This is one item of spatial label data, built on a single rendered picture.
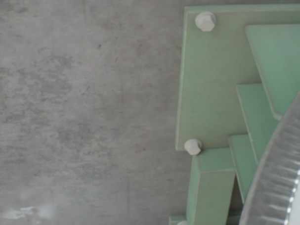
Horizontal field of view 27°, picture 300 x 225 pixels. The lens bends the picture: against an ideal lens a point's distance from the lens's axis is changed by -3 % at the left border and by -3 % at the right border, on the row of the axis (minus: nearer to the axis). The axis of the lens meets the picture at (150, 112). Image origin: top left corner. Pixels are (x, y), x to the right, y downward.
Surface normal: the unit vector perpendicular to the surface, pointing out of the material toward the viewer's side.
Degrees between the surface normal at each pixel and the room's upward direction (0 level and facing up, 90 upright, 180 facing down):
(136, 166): 0
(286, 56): 90
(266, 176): 90
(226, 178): 0
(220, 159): 90
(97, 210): 0
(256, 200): 91
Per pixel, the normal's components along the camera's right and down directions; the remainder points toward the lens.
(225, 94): 0.11, 0.71
